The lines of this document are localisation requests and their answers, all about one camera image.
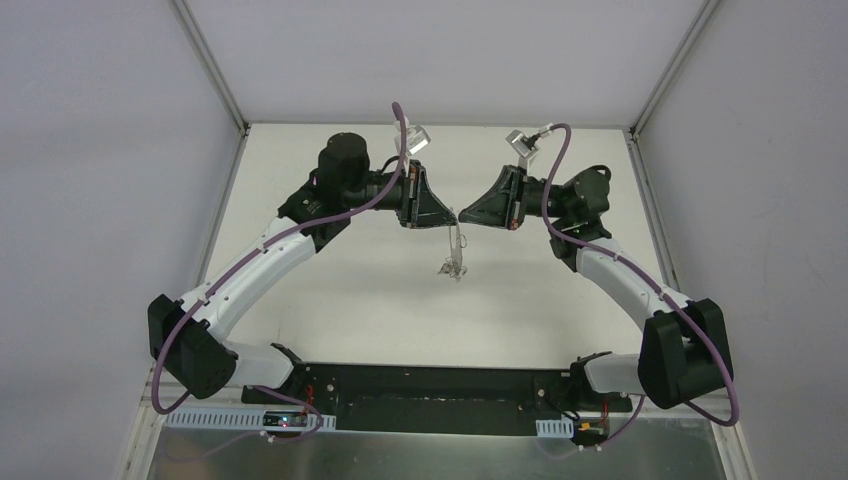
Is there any large metal keyring with clips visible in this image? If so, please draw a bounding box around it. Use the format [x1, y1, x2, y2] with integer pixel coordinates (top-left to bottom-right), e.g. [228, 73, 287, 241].
[438, 224, 467, 282]

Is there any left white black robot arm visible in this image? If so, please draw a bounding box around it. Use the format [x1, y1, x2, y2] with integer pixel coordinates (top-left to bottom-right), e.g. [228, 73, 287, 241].
[147, 132, 457, 405]

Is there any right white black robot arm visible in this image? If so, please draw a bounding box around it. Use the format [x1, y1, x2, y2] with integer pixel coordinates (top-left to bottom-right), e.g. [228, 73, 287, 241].
[458, 165, 733, 410]

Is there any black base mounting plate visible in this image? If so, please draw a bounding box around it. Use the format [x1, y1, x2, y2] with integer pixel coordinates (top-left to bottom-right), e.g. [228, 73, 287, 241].
[278, 363, 633, 436]

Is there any right circuit board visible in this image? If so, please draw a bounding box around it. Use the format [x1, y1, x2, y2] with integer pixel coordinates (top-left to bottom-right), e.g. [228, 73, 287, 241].
[572, 419, 610, 448]

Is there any circuit board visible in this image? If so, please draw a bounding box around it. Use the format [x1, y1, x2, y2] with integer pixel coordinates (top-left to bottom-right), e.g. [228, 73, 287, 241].
[263, 411, 309, 430]
[572, 419, 610, 448]

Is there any left circuit board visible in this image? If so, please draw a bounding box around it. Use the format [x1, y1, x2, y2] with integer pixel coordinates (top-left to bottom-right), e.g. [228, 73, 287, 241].
[263, 411, 309, 430]

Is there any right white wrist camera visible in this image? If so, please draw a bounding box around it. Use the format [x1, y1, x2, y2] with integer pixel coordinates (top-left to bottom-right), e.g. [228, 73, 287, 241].
[506, 130, 541, 173]

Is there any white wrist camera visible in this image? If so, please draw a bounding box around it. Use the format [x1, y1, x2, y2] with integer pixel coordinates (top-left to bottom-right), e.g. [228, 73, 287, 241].
[506, 130, 541, 173]
[395, 125, 432, 158]

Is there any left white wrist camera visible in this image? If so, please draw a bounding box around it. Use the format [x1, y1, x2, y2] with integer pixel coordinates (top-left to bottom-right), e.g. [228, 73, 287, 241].
[395, 125, 432, 158]

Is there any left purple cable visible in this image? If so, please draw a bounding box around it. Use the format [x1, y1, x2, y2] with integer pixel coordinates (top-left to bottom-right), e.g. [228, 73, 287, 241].
[152, 101, 409, 416]

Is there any purple cable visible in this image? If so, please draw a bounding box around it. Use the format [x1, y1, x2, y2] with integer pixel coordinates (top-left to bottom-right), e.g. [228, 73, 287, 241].
[537, 123, 740, 427]
[152, 101, 409, 416]

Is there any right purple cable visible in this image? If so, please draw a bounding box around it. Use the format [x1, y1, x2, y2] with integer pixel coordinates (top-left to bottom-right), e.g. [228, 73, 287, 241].
[537, 123, 740, 427]

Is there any right white cable duct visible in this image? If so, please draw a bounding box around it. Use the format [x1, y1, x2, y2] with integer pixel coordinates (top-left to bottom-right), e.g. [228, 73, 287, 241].
[535, 417, 574, 439]

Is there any white cable duct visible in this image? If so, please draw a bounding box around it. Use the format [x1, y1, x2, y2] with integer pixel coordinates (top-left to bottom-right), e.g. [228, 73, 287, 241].
[535, 417, 574, 439]
[164, 407, 337, 433]

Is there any left aluminium frame post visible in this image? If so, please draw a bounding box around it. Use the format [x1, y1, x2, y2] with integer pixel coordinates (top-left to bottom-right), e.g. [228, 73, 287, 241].
[168, 0, 249, 137]

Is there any aluminium frame post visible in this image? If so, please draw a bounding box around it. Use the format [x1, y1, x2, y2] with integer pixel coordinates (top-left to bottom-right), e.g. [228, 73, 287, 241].
[629, 0, 724, 139]
[168, 0, 249, 137]

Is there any right aluminium frame post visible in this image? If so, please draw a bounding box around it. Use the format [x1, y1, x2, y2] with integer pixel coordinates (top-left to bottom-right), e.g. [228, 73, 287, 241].
[629, 0, 724, 139]

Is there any left white cable duct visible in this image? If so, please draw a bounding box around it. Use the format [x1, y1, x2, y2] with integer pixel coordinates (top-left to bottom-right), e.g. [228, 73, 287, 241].
[164, 407, 337, 433]

